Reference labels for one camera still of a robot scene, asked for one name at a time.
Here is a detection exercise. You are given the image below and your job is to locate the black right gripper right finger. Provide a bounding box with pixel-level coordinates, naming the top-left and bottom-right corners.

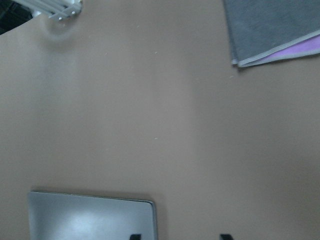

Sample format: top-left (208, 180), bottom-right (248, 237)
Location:
top-left (219, 233), bottom-right (233, 240)

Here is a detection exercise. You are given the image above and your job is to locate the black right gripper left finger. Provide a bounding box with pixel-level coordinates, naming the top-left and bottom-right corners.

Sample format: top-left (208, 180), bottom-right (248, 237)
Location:
top-left (129, 234), bottom-right (141, 240)

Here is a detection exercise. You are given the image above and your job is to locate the folded grey purple cloth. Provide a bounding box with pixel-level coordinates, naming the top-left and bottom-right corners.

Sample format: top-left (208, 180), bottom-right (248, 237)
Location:
top-left (223, 0), bottom-right (320, 68)

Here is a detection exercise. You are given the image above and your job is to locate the grey laptop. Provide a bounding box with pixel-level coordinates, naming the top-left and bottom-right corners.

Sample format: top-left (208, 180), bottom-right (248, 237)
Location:
top-left (27, 191), bottom-right (158, 240)

